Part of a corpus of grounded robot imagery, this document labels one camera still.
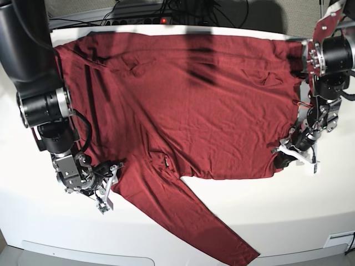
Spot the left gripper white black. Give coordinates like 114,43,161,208
271,132,318,169

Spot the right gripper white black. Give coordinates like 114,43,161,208
80,160,125,203

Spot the dark red long-sleeve T-shirt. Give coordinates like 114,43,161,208
57,32,303,265

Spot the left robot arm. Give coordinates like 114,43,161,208
272,1,354,173

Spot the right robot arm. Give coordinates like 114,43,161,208
1,1,123,213

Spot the white label plate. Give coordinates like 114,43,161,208
323,231,354,248

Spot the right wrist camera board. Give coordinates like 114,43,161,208
96,198,113,214

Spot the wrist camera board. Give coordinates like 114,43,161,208
96,198,113,214
303,161,322,176

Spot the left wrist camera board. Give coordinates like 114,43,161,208
303,161,322,176

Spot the black power strip red switch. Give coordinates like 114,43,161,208
103,16,171,25

